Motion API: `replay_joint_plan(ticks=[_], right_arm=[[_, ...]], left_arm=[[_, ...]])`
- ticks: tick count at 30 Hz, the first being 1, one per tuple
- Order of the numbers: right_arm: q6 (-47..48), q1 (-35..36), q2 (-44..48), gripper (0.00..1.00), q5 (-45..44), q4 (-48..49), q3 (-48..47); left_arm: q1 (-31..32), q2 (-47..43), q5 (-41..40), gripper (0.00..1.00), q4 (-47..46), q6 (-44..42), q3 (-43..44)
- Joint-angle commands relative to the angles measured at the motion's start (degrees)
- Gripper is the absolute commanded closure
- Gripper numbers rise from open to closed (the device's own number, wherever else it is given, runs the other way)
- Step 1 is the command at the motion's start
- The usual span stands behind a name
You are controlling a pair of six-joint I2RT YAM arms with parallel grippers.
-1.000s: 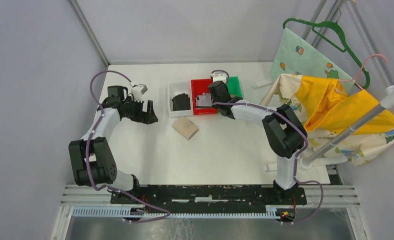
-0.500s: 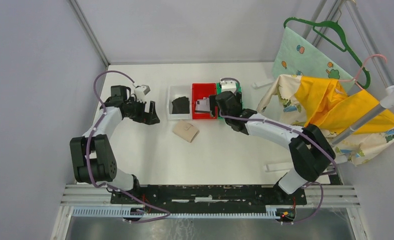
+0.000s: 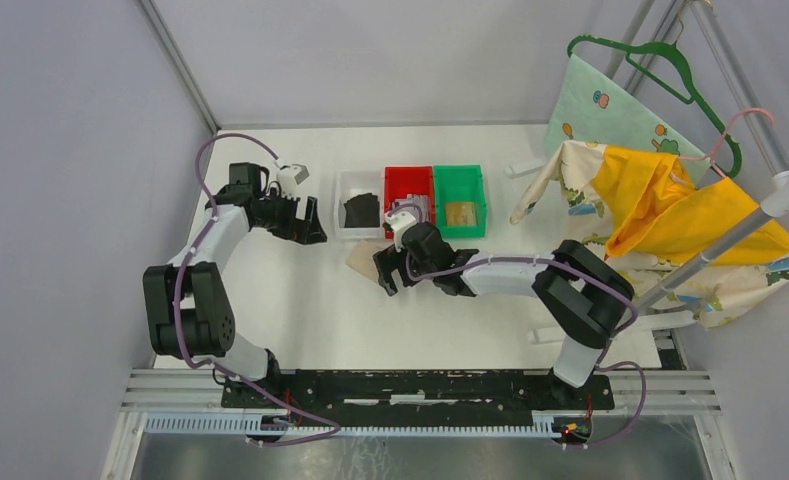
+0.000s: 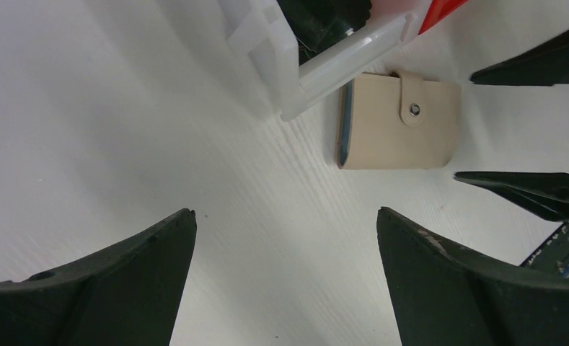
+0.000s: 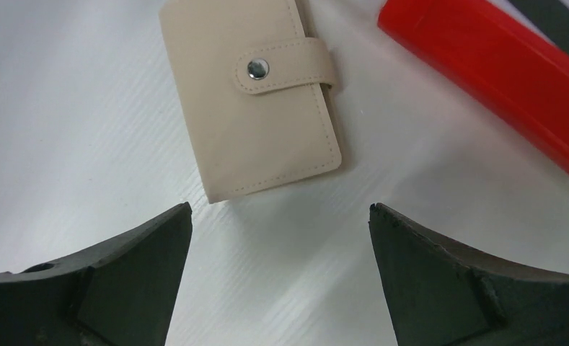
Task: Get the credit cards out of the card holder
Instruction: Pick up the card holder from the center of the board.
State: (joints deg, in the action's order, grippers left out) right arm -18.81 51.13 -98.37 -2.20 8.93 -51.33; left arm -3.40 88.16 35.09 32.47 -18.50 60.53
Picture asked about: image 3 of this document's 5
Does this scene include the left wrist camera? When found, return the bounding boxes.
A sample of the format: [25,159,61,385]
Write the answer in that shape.
[276,164,309,199]

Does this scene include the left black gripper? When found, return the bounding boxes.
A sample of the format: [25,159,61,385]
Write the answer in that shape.
[254,188,327,245]

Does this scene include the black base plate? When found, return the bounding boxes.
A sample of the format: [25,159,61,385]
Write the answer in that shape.
[221,369,615,429]

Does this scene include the red plastic bin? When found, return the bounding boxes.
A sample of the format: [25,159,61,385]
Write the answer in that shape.
[382,166,436,223]

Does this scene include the white plastic bin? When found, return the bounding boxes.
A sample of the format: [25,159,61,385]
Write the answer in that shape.
[333,169,384,241]

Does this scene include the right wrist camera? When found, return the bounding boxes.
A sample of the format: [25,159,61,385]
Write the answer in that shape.
[383,203,424,240]

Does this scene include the pink clothes hanger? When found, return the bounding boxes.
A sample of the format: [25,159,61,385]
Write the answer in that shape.
[680,107,777,183]

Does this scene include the green patterned cloth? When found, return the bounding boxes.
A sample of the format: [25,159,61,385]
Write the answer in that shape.
[543,54,709,181]

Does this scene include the white cards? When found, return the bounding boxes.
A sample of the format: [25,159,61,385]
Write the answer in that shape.
[389,194,432,222]

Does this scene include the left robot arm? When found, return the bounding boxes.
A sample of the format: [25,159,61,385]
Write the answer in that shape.
[143,163,327,408]

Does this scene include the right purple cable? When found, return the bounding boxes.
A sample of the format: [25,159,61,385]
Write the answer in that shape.
[385,201,648,452]

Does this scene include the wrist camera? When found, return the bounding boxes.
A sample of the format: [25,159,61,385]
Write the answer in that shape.
[383,203,424,240]
[276,164,309,199]

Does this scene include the gold card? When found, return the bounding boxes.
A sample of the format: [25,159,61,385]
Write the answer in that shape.
[444,201,478,227]

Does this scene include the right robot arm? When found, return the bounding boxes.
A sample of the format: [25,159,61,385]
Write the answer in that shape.
[372,222,638,408]

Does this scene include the black cards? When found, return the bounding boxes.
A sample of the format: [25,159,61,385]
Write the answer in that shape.
[343,192,380,229]

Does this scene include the green clothes hanger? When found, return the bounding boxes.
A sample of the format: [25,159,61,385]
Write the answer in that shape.
[566,35,743,178]

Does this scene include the yellow cloth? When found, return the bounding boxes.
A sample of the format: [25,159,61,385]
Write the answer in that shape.
[590,145,759,264]

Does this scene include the green plastic bin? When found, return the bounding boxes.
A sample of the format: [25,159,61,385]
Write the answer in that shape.
[433,165,488,239]

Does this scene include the clear plastic box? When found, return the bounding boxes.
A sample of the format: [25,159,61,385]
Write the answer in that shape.
[504,158,547,179]

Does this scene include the white cable tray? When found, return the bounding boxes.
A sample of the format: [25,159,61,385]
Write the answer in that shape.
[143,411,558,440]

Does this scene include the beige card holder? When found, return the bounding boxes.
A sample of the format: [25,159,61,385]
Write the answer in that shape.
[345,240,388,282]

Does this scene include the metal rack pole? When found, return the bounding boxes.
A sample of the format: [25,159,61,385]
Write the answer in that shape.
[634,171,789,315]

